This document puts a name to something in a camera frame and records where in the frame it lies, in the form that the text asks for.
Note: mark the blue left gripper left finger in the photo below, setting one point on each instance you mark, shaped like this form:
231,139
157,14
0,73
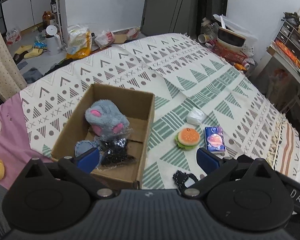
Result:
89,160

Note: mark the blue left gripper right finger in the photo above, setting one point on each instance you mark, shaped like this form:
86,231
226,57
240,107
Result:
207,161

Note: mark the blue denim pouch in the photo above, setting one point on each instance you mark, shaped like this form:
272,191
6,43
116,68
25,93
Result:
83,146

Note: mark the black white dotted pouch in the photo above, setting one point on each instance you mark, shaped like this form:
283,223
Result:
184,180

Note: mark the hamburger plush toy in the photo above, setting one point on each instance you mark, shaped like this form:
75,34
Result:
187,138

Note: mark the white soft packet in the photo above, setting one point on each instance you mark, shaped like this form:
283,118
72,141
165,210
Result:
195,116

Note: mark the grey pink plush slipper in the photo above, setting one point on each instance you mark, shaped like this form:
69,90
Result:
106,119

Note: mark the patterned white green blanket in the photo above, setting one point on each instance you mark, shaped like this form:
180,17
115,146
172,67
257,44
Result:
182,75

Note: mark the pink bed sheet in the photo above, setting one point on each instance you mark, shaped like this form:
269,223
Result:
15,151

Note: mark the brown cardboard box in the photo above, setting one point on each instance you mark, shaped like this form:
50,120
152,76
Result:
138,107

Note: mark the white side table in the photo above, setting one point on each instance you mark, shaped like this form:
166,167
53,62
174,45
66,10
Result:
281,60

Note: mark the dotted beige cloth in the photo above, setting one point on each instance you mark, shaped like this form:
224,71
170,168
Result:
11,80

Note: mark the yellow slippers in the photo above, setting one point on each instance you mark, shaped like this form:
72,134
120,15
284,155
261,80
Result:
27,52

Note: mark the yellow white plastic bag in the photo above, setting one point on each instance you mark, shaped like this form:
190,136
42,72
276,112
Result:
79,42

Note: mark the white bowl appliance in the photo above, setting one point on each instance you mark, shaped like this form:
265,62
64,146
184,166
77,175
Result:
230,40

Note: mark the red white plastic bag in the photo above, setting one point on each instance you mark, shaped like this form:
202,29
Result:
104,39

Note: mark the white electric kettle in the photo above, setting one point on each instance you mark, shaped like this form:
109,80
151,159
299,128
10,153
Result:
53,40

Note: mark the small drawer organizer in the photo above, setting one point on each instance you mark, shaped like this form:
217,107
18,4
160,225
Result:
290,37

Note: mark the brown bottle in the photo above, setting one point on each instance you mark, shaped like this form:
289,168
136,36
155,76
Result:
48,18

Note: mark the red wire basket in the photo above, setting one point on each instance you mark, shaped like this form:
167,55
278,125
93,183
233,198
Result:
229,55

